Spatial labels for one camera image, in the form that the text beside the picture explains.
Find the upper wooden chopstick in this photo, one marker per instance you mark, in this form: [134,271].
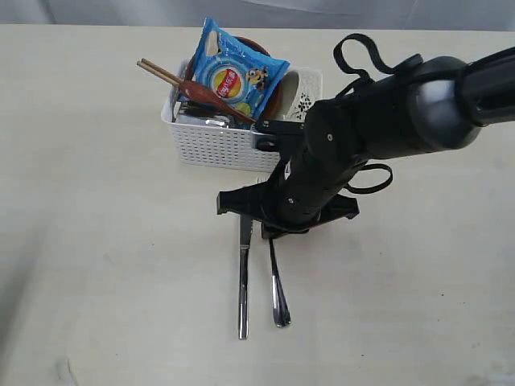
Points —
[160,70]

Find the brown wooden spoon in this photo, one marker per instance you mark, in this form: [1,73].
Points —
[204,95]

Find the white perforated plastic basket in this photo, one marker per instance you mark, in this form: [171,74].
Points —
[213,146]

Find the silver metal fork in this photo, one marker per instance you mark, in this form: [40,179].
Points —
[281,313]

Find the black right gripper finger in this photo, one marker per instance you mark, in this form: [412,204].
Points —
[256,201]
[337,208]

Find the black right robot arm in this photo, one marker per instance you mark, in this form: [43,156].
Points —
[438,105]

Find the blue chips bag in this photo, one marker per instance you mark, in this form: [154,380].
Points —
[242,77]

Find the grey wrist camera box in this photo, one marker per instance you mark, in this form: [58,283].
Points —
[276,136]

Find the white ceramic bowl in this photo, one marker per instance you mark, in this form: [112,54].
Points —
[301,88]

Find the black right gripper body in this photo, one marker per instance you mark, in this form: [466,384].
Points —
[329,156]

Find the wooden chopstick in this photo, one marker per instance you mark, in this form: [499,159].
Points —
[160,70]
[159,74]

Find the lower wooden chopstick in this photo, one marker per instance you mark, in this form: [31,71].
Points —
[159,74]

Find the silver table knife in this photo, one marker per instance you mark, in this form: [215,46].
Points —
[245,233]

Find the brown wooden plate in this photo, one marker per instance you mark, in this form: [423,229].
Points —
[275,100]

